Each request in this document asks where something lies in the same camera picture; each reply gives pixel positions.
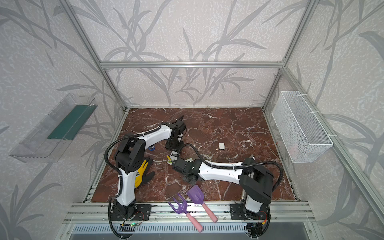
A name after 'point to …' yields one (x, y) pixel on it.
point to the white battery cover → (221, 146)
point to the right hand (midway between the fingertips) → (190, 167)
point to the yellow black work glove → (141, 176)
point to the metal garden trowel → (244, 192)
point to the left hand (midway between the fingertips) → (180, 147)
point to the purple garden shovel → (196, 195)
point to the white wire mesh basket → (302, 138)
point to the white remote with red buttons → (173, 156)
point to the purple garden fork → (182, 208)
